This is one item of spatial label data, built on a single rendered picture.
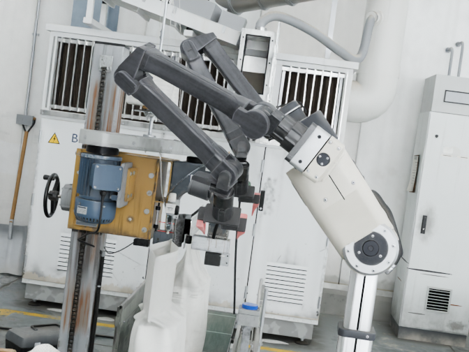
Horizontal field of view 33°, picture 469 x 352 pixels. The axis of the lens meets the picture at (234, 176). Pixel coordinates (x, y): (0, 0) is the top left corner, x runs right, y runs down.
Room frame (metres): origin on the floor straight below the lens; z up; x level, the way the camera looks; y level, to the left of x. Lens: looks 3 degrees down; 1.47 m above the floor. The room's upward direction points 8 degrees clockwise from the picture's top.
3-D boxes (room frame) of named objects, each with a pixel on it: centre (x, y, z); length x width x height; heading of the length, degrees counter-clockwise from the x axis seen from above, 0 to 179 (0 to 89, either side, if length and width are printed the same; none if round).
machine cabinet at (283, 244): (6.30, 0.33, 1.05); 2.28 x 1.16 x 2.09; 87
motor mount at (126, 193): (2.96, 0.41, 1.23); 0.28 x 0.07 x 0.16; 177
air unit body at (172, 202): (2.98, 0.22, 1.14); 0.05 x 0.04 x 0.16; 87
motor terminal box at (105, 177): (2.80, 0.45, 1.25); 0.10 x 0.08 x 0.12; 112
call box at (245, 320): (2.90, -0.12, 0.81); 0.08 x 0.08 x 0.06; 87
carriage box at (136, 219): (3.14, 0.45, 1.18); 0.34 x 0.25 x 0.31; 87
